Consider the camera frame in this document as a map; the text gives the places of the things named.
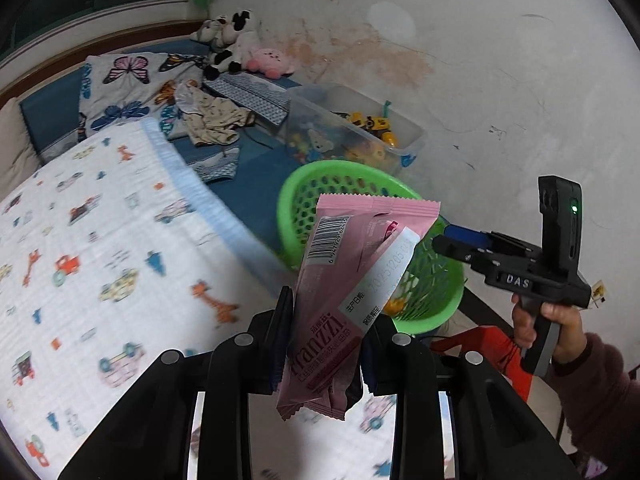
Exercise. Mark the pink snack wrapper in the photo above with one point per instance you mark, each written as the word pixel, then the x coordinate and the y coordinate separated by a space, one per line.
pixel 340 270

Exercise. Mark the green plastic basket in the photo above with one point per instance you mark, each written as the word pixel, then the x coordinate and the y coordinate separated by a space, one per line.
pixel 320 185

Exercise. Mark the large butterfly print pillow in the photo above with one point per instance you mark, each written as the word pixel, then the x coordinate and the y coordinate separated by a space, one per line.
pixel 125 85

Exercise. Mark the beige crumpled clothes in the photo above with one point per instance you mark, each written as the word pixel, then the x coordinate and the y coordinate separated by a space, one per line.
pixel 215 120

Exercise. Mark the small black white plush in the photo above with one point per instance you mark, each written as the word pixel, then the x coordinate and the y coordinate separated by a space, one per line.
pixel 222 65

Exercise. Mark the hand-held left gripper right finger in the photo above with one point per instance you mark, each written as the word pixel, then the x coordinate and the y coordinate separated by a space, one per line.
pixel 369 365

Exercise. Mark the blue patterned small cloth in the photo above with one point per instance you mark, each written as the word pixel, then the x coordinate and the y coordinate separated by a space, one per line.
pixel 217 167

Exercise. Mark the clear plastic toy box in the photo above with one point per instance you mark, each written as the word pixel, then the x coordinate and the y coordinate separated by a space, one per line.
pixel 350 105

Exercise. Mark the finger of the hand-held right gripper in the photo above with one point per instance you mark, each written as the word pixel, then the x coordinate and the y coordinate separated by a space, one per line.
pixel 452 249
pixel 465 235

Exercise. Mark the blue cushion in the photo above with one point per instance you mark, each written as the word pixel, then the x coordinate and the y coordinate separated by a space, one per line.
pixel 50 110

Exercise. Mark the grey patterned folded cloth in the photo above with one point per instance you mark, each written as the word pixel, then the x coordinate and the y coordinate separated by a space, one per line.
pixel 255 95

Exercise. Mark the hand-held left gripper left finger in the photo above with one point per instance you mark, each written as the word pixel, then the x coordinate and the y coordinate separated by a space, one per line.
pixel 277 355

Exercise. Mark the yellow wall sticker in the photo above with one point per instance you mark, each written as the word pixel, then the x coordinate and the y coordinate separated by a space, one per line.
pixel 600 294

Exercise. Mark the red stool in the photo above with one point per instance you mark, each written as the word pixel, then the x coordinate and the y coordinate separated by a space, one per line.
pixel 480 350

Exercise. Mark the person's right forearm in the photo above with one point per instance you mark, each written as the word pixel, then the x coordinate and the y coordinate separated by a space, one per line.
pixel 600 400

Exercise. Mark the person's right hand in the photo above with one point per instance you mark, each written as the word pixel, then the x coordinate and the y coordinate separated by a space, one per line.
pixel 567 332

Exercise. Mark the blue bed sheet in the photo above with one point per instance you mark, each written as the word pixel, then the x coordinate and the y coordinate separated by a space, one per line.
pixel 260 160

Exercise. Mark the pink plush toy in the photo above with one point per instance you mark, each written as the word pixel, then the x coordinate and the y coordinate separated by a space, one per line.
pixel 270 60

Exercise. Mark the black white plush cow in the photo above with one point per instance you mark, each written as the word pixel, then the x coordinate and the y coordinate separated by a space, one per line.
pixel 242 30

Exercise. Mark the spotted plush dog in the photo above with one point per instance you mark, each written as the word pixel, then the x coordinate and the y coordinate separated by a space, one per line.
pixel 207 30

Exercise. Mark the beige pillow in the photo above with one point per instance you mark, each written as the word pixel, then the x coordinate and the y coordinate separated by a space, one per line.
pixel 15 145

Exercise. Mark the yellow toy truck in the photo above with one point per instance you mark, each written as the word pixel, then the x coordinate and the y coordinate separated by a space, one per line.
pixel 372 125

